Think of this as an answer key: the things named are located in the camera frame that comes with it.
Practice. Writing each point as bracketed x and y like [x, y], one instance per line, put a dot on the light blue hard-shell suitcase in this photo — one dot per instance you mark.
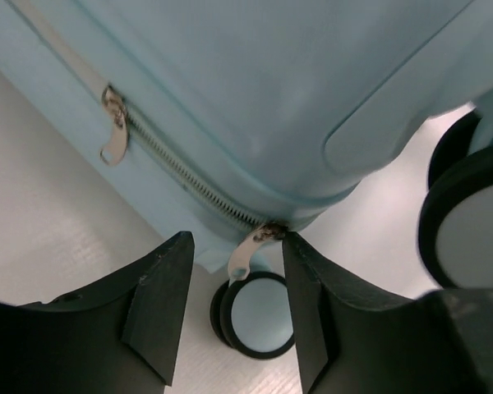
[242, 120]

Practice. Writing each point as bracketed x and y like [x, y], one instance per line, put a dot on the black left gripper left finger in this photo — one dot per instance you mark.
[119, 334]

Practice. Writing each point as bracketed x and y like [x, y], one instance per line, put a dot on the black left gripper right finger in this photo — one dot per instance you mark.
[354, 337]

